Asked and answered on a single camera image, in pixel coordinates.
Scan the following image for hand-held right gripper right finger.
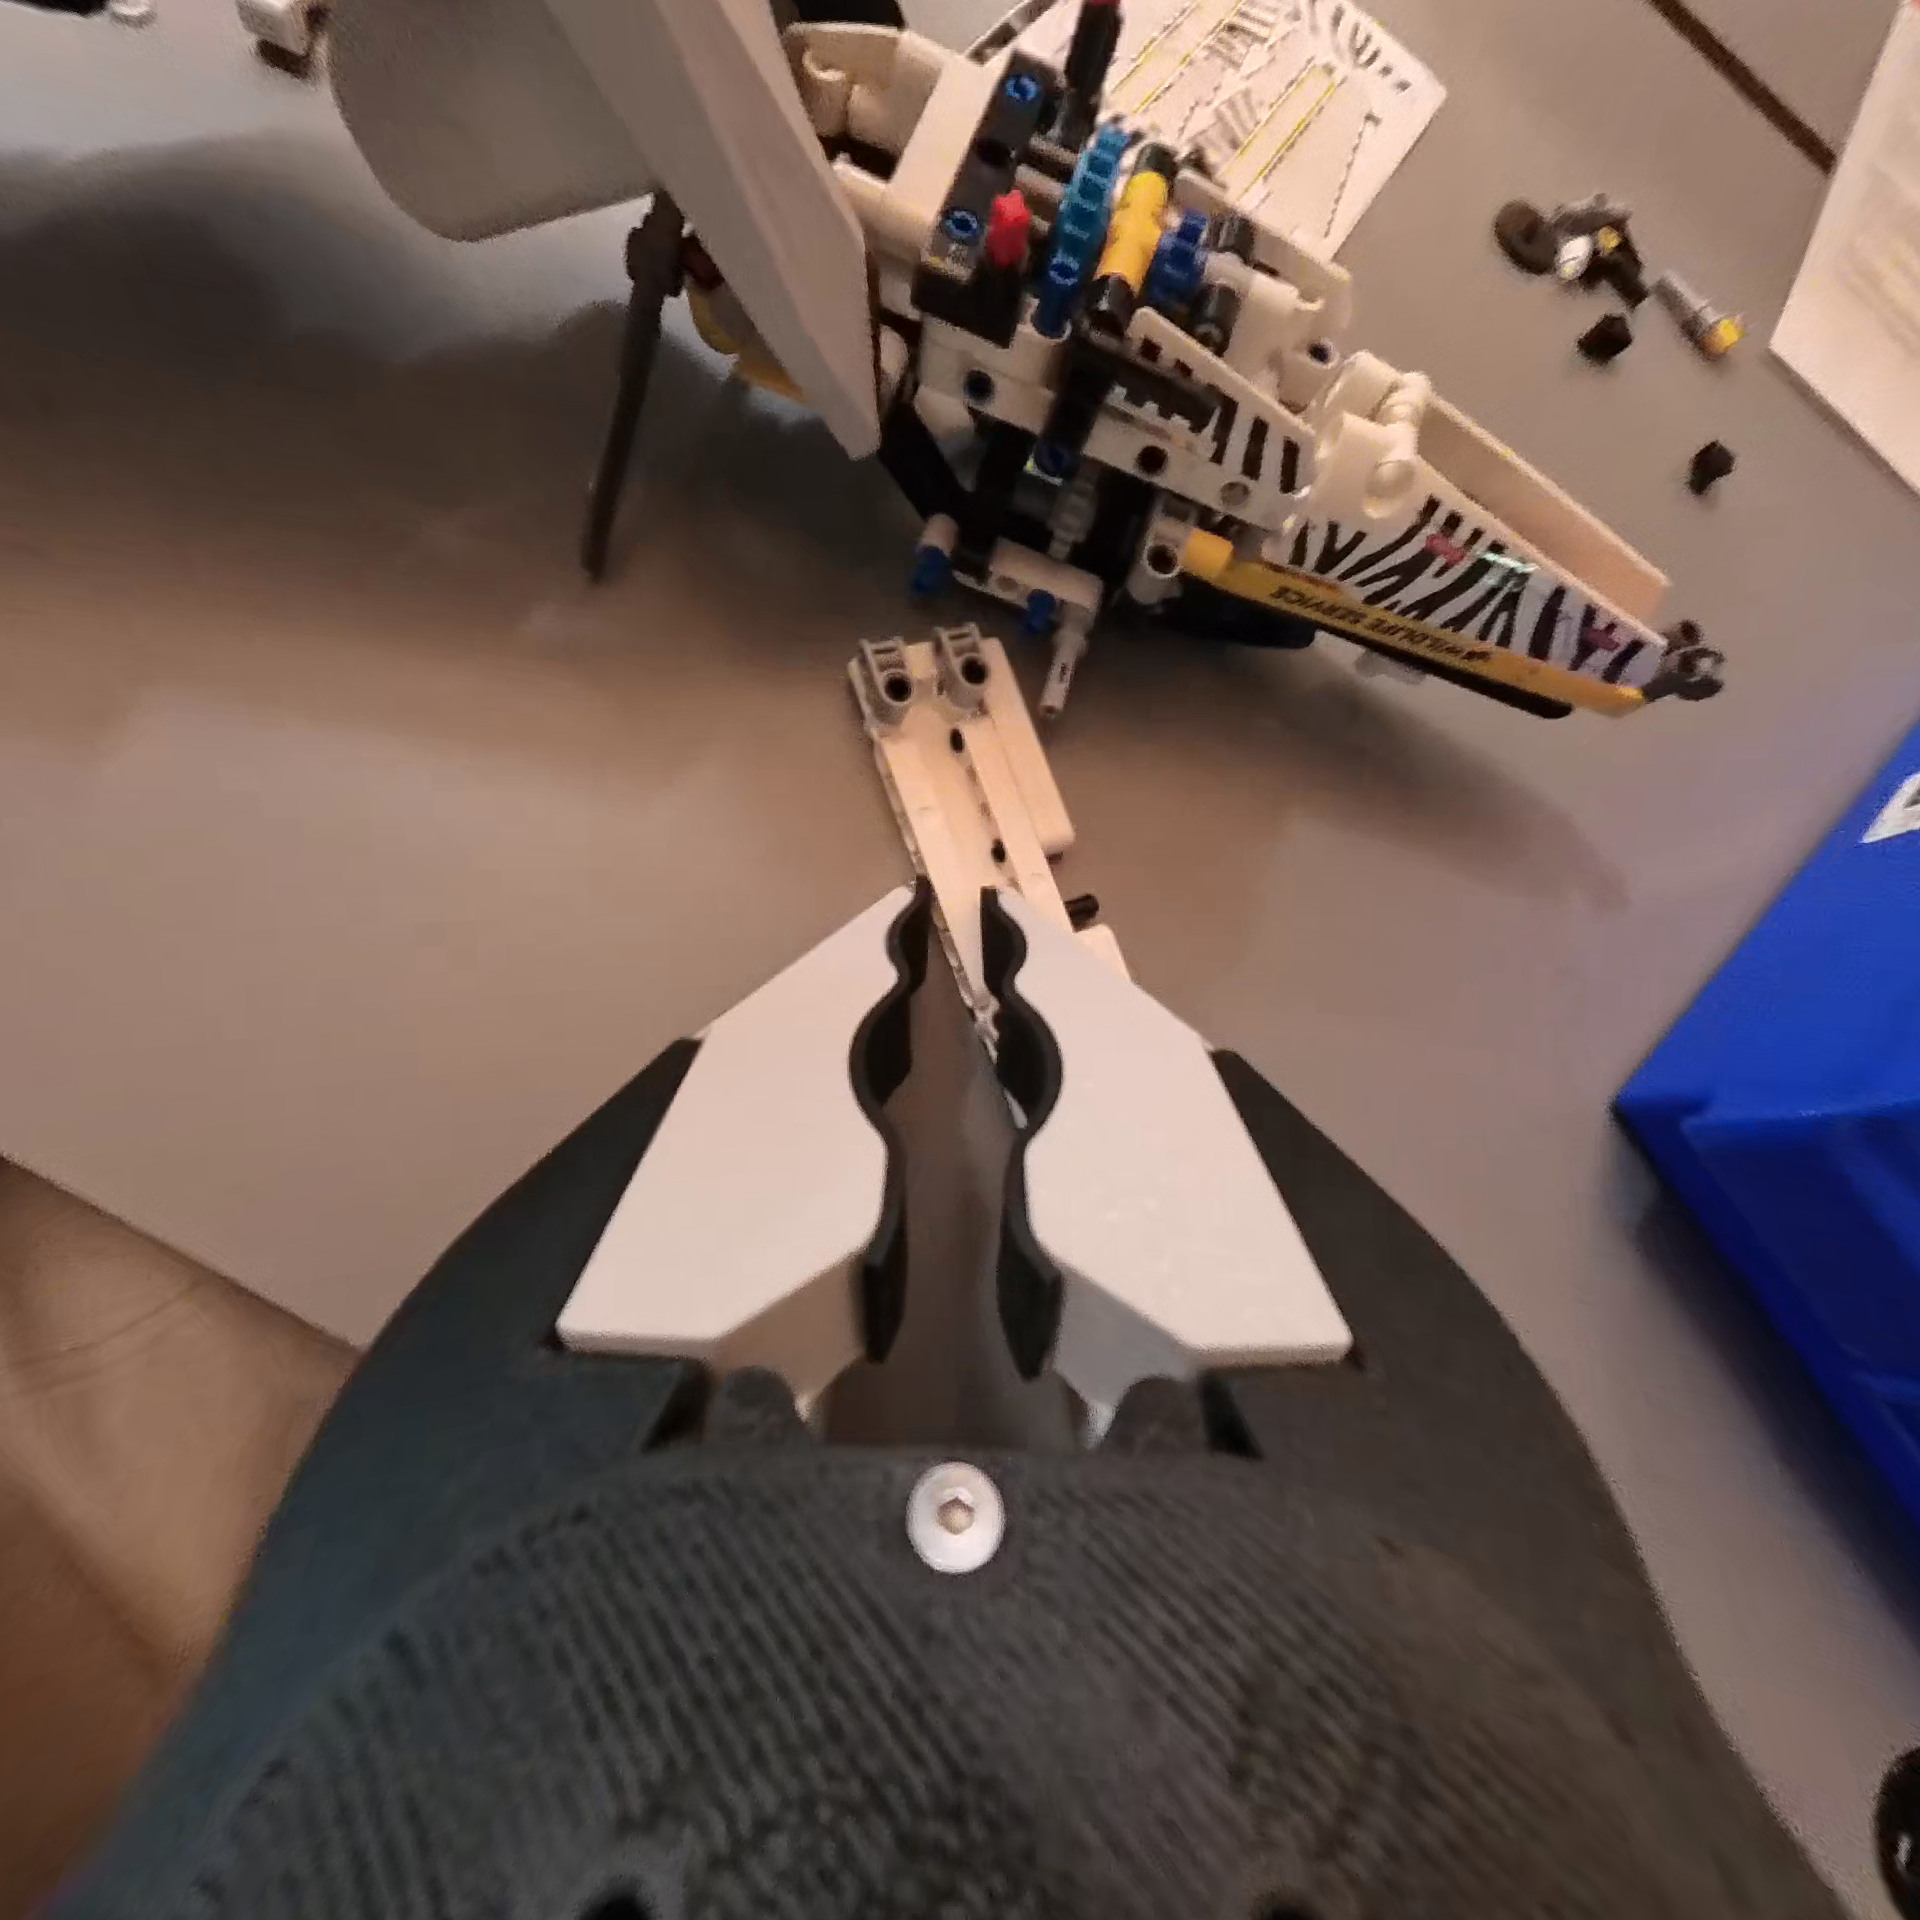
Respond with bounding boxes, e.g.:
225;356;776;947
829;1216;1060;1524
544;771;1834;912
978;888;1357;1432

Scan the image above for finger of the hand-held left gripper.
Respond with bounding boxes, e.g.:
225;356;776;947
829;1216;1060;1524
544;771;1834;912
540;0;889;461

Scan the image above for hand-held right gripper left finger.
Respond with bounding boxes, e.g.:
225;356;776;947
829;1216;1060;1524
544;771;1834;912
551;884;924;1420

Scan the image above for lego airplane body with propeller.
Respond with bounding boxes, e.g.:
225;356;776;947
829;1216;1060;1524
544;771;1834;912
578;0;1354;724

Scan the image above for white lego wing assembly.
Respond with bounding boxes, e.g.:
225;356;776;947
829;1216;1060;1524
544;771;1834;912
843;626;1122;1057

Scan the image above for small lego piece cluster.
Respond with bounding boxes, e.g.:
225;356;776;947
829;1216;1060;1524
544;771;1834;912
1546;194;1652;296

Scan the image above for grey yellow lego connector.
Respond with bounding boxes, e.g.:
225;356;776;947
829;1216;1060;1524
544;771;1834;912
1655;273;1744;356

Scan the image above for zebra sticker sheet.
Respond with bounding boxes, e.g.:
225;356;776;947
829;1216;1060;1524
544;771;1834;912
972;0;1452;253

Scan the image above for blue plastic bin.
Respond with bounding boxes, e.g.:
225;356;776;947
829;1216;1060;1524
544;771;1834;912
1612;728;1920;1503

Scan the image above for printed paper sheet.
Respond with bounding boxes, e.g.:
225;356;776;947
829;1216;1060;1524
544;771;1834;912
1770;45;1920;497

